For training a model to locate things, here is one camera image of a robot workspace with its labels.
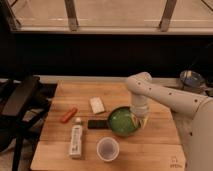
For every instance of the black office chair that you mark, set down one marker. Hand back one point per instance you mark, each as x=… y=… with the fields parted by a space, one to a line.
x=21 y=107

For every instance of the green ceramic bowl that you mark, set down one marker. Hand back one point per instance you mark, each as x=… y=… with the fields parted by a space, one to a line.
x=120 y=121

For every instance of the white sponge block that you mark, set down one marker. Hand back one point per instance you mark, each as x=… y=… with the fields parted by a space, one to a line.
x=97 y=105

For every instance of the white plastic bottle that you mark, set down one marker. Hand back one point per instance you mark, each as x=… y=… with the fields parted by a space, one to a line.
x=75 y=150

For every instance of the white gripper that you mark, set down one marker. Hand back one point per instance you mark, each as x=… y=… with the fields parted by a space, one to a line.
x=139 y=107

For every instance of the clear plastic cup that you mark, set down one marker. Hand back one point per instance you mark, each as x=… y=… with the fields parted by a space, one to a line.
x=107 y=149

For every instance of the metal pot with lid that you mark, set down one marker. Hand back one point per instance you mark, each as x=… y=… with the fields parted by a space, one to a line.
x=191 y=81

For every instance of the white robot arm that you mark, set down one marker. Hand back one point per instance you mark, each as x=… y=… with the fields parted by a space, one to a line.
x=196 y=106

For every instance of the orange carrot toy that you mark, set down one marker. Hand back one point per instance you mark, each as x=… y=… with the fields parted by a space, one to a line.
x=68 y=115

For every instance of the black rectangular block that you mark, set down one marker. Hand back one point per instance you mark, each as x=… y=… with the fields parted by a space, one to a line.
x=97 y=124

